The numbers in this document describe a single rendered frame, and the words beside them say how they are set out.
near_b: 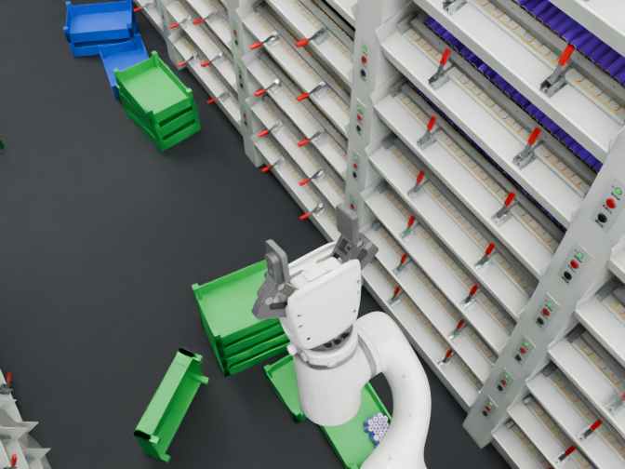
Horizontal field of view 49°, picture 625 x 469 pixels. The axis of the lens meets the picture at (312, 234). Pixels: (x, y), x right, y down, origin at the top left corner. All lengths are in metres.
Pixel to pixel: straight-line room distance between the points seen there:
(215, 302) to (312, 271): 1.50
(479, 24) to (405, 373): 0.74
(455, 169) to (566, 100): 0.44
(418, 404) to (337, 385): 0.11
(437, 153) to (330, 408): 0.91
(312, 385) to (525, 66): 0.73
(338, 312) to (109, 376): 1.75
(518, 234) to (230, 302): 1.04
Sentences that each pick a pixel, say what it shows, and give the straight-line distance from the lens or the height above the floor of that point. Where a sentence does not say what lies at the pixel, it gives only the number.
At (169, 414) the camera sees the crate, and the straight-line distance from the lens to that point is 2.40.
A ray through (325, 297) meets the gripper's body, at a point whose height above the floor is 1.54.
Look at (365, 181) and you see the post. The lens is 2.02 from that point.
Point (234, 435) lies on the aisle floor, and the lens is 2.35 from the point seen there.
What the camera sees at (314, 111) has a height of 0.60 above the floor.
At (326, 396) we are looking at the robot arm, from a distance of 0.90.
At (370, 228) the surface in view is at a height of 0.37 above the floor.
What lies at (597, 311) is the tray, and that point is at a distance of 1.54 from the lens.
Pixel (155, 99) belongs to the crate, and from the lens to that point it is 2.99.
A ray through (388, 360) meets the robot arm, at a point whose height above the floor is 1.38.
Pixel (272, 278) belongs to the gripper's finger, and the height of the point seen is 1.58.
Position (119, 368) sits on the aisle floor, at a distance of 2.50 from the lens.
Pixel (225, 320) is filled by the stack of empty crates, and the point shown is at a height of 0.24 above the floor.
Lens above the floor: 2.22
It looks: 56 degrees down
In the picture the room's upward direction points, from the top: straight up
